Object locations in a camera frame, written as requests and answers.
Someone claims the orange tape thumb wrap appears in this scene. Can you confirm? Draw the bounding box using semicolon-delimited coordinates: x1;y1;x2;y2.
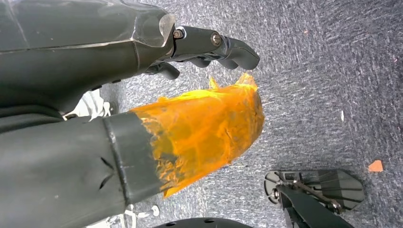
130;73;265;199

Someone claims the orange floor scrap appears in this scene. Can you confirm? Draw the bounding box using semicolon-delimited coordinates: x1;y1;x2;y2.
368;160;384;173

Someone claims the white cable bundle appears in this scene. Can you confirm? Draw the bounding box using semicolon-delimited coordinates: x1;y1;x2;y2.
85;204;160;228
63;89;111;121

